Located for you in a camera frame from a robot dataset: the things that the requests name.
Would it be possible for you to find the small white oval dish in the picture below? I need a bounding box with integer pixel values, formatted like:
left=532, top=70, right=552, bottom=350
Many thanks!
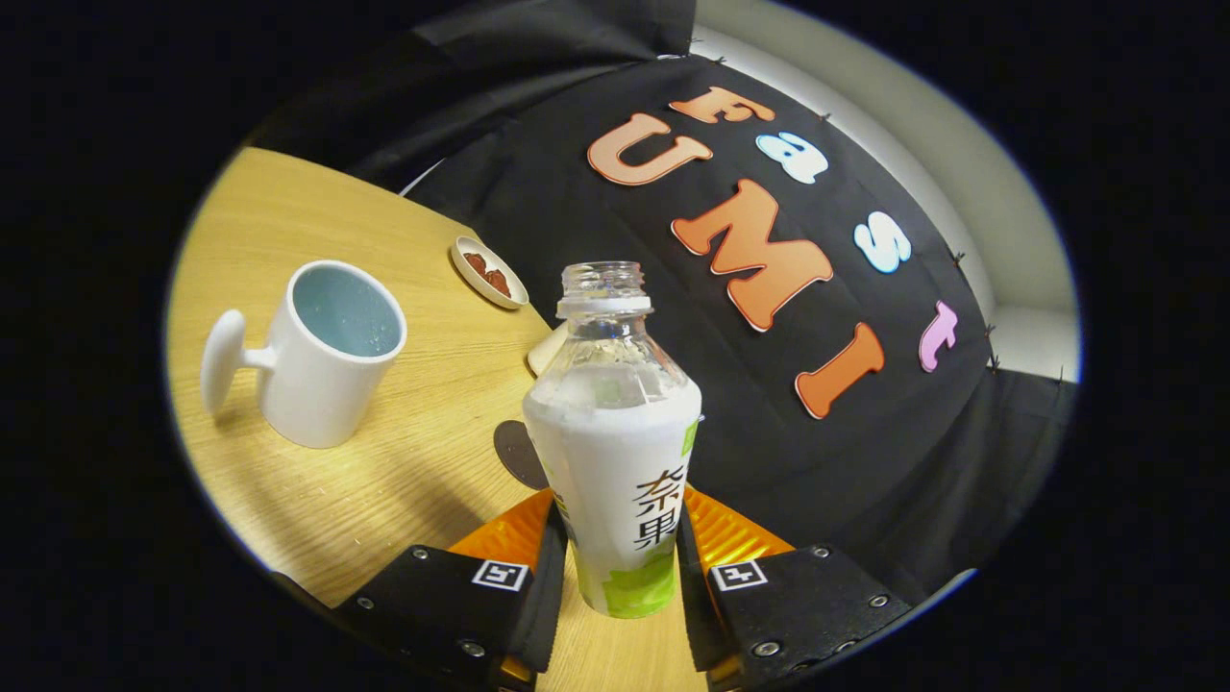
left=451, top=236, right=529, bottom=310

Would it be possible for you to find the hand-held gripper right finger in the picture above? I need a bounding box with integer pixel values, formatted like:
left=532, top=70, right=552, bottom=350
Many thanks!
left=676, top=485, right=914, bottom=691

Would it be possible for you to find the white cup with blue inside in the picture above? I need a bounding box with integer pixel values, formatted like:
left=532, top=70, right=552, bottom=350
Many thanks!
left=200, top=259, right=408, bottom=450

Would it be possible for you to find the clear plastic juice bottle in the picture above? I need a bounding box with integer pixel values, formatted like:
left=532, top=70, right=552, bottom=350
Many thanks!
left=523, top=261, right=703, bottom=620

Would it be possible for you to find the small cream toaster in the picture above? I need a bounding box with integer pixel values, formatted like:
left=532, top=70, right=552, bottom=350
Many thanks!
left=527, top=322, right=570, bottom=376

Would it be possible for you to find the dark brown round coaster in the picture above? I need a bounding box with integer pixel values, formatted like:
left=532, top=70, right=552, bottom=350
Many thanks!
left=494, top=420, right=551, bottom=491

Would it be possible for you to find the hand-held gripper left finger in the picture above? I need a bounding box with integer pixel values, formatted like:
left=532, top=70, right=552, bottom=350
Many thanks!
left=332, top=488, right=568, bottom=691

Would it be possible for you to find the wooden table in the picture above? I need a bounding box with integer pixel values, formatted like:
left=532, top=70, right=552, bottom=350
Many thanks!
left=165, top=146, right=712, bottom=692

